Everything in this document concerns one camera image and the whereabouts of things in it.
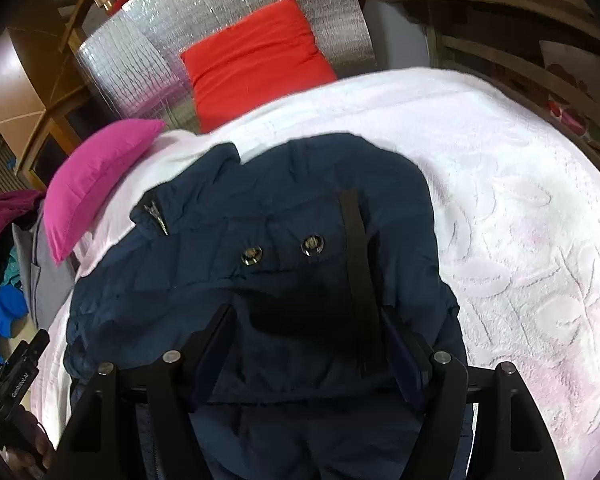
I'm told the person's left hand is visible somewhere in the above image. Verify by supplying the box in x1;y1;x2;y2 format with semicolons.
2;407;56;471

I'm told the silver foil insulation sheet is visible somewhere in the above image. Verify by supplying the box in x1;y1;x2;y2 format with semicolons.
76;0;376;133

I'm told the magenta fleece garment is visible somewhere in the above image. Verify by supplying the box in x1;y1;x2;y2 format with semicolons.
0;190;46;271

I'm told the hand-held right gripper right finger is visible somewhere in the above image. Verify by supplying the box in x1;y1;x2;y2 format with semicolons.
380;310;566;480

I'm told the bright blue garment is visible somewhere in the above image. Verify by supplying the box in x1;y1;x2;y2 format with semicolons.
0;285;28;371

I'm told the teal garment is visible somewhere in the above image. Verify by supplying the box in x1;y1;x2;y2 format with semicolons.
0;250;23;288

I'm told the grey garment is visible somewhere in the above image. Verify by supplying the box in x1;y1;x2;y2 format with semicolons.
12;210;76;328

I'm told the wooden stair railing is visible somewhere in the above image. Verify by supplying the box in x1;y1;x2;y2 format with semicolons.
60;0;146;51

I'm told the white embossed blanket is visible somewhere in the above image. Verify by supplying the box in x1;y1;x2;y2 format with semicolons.
30;67;600;480

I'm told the navy blue puffer jacket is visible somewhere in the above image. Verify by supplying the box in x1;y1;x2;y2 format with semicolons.
62;132;476;480

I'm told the red pillow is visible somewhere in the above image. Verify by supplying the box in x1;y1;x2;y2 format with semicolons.
180;0;338;133

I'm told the pink pillow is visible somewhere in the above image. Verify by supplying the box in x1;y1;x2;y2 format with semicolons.
44;119;166;267

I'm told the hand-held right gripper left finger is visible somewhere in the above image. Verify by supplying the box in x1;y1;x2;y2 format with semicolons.
55;304;241;480

